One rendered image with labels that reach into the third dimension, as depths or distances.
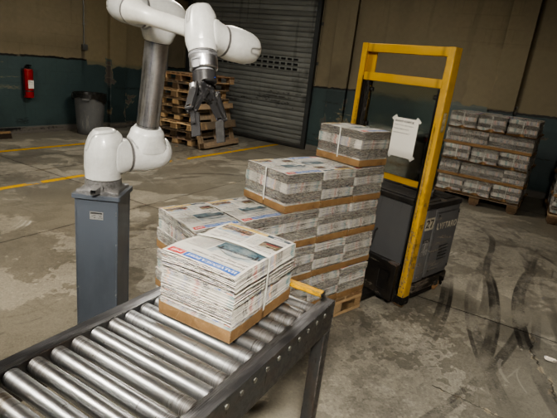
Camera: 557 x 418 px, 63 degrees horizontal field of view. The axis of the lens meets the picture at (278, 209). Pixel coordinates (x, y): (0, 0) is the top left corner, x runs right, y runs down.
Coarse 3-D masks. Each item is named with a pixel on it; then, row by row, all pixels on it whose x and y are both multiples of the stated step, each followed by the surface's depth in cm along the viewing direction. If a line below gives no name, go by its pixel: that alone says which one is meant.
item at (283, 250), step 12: (216, 228) 165; (228, 228) 166; (240, 228) 167; (252, 228) 169; (240, 240) 157; (252, 240) 158; (264, 240) 159; (276, 240) 161; (276, 252) 150; (288, 252) 158; (276, 264) 152; (288, 264) 160; (276, 276) 154; (288, 276) 164; (276, 288) 157; (288, 288) 167
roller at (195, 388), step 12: (96, 336) 136; (108, 336) 135; (108, 348) 134; (120, 348) 131; (132, 348) 131; (132, 360) 129; (144, 360) 127; (156, 360) 127; (156, 372) 125; (168, 372) 123; (180, 372) 123; (168, 384) 123; (180, 384) 121; (192, 384) 120; (204, 384) 120; (192, 396) 119
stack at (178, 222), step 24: (168, 216) 236; (192, 216) 235; (216, 216) 239; (240, 216) 244; (264, 216) 247; (288, 216) 258; (312, 216) 272; (336, 216) 287; (168, 240) 238; (288, 240) 264; (336, 240) 294; (312, 264) 285; (336, 288) 309
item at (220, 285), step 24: (192, 240) 152; (168, 264) 143; (192, 264) 137; (216, 264) 136; (240, 264) 138; (168, 288) 146; (192, 288) 140; (216, 288) 135; (240, 288) 134; (192, 312) 142; (216, 312) 137; (240, 312) 139
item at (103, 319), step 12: (156, 288) 166; (132, 300) 156; (144, 300) 156; (108, 312) 147; (120, 312) 148; (84, 324) 139; (96, 324) 140; (108, 324) 143; (60, 336) 132; (72, 336) 133; (84, 336) 136; (36, 348) 126; (48, 348) 126; (12, 360) 120; (24, 360) 121; (48, 360) 127; (0, 372) 115; (0, 384) 116
